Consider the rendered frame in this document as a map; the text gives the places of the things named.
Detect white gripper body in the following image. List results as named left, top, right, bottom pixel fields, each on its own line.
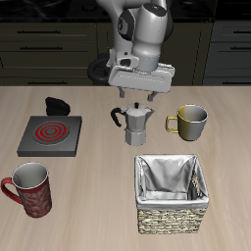
left=107, top=62, right=176, bottom=94

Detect silver moka pot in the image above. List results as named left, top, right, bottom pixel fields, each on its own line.
left=110, top=101, right=156, bottom=147

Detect dark grey stove plate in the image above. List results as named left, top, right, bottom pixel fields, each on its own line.
left=16, top=115, right=83, bottom=158

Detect yellow and white mug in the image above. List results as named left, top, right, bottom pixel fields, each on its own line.
left=165, top=104, right=209, bottom=142

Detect round black knob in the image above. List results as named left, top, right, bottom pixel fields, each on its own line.
left=44, top=96, right=72, bottom=117

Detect dark kitchen cupboards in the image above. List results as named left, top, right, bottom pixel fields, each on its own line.
left=0, top=0, right=251, bottom=87

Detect woven basket with white liner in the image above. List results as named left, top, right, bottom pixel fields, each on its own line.
left=133, top=154, right=210, bottom=235

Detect red patterned mug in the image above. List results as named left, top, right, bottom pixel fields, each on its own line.
left=0, top=162, right=53, bottom=219

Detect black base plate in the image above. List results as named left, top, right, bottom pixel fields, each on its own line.
left=86, top=53, right=112, bottom=86

